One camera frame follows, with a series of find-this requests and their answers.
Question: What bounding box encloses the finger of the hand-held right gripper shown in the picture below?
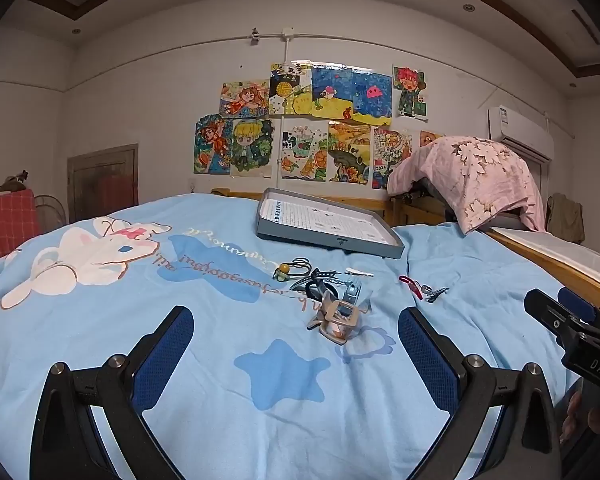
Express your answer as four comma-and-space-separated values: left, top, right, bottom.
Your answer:
556, 286, 600, 333
523, 288, 588, 348

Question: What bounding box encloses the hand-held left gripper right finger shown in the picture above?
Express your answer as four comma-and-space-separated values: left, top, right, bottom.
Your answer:
397, 306, 563, 480

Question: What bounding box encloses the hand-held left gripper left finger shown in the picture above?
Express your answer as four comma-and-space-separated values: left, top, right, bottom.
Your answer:
30, 305, 196, 480

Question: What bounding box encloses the black patterned hair clip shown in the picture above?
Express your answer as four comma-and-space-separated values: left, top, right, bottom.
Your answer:
422, 285, 451, 305

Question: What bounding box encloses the red hair clip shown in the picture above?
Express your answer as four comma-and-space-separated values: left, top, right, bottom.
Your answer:
399, 275, 426, 301

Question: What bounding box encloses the beige hair claw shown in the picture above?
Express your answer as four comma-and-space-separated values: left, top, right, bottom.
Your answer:
307, 299, 366, 346

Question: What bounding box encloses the clear hair claw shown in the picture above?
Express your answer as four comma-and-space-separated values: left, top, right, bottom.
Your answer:
337, 275, 371, 316

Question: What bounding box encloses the black hair claw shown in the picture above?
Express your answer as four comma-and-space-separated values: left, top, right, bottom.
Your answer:
290, 267, 341, 301

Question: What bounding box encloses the black hair tie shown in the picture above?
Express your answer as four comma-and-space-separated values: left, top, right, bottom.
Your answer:
302, 280, 331, 306

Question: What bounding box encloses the hair tie with yellow bead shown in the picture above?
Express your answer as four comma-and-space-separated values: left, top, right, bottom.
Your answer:
272, 257, 313, 282

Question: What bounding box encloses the grey shallow tray box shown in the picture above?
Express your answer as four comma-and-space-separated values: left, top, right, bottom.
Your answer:
255, 187, 406, 260

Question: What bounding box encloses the white mattress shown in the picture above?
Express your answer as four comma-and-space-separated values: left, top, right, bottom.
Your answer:
495, 227, 600, 286

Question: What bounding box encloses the olive green jacket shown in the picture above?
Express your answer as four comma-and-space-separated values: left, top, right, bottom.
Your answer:
546, 192, 586, 245

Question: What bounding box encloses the light blue printed blanket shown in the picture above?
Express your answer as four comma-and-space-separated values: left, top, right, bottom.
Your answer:
0, 191, 598, 480

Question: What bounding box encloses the pink floral cloth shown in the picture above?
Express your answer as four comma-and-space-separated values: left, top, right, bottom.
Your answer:
387, 135, 546, 235

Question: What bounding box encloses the white air conditioner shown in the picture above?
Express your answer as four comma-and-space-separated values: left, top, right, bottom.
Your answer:
487, 105, 556, 161

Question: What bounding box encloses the brown wooden cabinet door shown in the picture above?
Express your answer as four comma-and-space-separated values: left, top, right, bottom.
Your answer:
67, 144, 140, 223

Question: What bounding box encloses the red plaid cloth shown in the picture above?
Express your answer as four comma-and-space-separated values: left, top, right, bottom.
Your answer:
0, 189, 42, 271

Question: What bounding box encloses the wooden bed frame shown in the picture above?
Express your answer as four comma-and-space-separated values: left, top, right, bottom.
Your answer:
211, 187, 600, 311

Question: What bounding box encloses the wire fan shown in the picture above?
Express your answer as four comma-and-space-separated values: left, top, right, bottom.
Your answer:
34, 195, 67, 235

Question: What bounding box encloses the group of children's wall drawings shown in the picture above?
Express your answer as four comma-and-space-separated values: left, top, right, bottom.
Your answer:
194, 62, 443, 191

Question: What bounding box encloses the white cable conduit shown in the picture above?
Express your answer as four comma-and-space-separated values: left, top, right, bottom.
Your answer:
250, 27, 296, 196

